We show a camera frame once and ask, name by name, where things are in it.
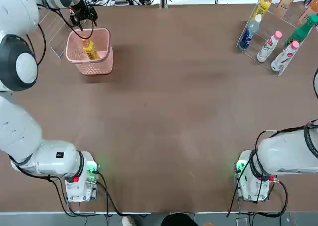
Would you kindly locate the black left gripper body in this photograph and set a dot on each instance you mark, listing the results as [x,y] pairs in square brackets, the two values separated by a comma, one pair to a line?
[83,11]

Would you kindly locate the yellow drink bottle orange cap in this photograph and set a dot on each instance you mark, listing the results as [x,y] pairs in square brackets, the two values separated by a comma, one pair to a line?
[263,7]
[90,49]

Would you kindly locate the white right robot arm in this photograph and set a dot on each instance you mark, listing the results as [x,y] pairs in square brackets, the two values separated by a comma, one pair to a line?
[285,151]

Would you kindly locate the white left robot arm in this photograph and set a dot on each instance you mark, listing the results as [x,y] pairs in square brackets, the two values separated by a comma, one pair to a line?
[15,17]

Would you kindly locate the pink plastic basket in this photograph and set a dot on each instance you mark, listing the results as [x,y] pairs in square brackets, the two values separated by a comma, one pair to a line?
[97,65]

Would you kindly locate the clear acrylic drinks tray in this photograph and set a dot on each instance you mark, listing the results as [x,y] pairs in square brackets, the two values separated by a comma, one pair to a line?
[273,24]

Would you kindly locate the clear acrylic stepped shelf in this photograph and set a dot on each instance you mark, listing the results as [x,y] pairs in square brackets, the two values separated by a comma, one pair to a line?
[55,34]

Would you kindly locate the grey power strip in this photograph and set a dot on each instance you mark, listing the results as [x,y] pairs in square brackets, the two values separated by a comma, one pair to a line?
[124,1]

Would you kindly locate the blue label bottle white cap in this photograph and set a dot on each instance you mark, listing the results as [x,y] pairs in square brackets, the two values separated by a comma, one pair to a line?
[249,34]

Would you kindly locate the white bottle pink cap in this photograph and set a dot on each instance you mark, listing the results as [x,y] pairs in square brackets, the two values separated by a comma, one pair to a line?
[284,55]
[268,47]

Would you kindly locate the green bottle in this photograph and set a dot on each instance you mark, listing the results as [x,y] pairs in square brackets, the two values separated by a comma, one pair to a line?
[303,29]

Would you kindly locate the person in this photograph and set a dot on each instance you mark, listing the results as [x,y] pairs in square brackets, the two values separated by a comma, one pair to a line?
[177,219]

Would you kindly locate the grey floor box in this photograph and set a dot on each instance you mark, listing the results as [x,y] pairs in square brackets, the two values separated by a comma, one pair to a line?
[241,221]

